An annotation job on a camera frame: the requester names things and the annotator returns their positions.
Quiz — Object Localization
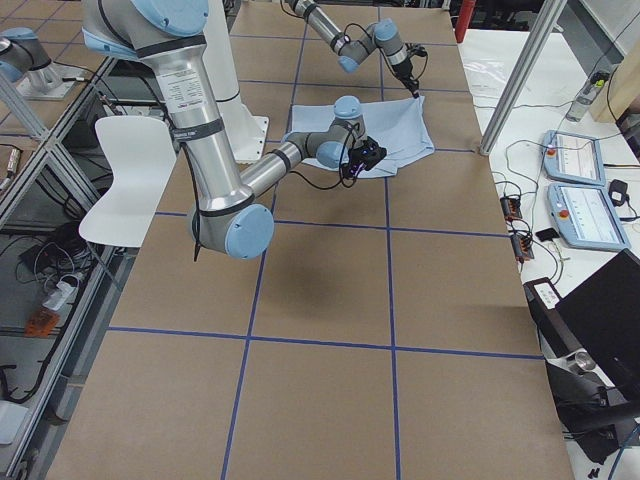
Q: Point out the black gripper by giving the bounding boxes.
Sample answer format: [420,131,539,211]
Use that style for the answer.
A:
[347,137,375,173]
[393,62,420,98]

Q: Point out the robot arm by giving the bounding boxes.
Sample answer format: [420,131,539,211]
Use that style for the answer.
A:
[82,1,385,259]
[280,0,428,98]

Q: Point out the red cylinder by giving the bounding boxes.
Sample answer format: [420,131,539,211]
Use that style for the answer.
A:
[454,0,476,44]

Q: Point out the upper blue teach pendant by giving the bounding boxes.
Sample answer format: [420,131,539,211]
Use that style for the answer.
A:
[542,130,605,187]

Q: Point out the blue teach pendant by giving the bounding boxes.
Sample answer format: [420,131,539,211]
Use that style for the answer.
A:
[546,182,631,252]
[542,130,605,187]

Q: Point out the lower blue teach pendant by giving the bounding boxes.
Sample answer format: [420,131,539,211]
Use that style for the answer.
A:
[546,182,631,252]

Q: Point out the white plastic chair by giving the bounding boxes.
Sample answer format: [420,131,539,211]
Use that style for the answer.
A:
[79,115,177,247]

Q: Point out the black box with white label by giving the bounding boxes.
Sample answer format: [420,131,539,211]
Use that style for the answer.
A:
[523,277,582,357]

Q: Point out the black laptop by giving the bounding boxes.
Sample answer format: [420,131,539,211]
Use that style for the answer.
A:
[556,249,639,400]

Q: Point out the orange device on floor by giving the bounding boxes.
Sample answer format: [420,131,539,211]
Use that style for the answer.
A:
[24,308,59,338]

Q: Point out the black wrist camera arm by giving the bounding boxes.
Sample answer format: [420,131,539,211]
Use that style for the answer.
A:
[405,43,428,58]
[347,137,387,178]

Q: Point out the aluminium frame post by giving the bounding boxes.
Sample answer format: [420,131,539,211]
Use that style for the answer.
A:
[479,0,567,156]

